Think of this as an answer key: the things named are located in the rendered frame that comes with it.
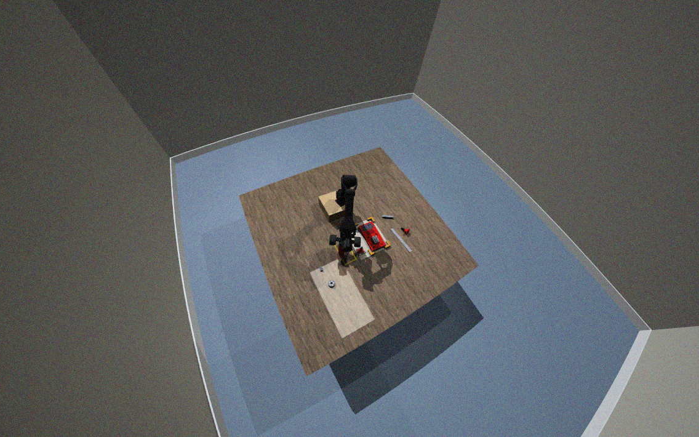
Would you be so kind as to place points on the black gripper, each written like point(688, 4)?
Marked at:
point(334, 238)

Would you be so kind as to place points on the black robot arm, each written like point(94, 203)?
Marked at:
point(345, 196)

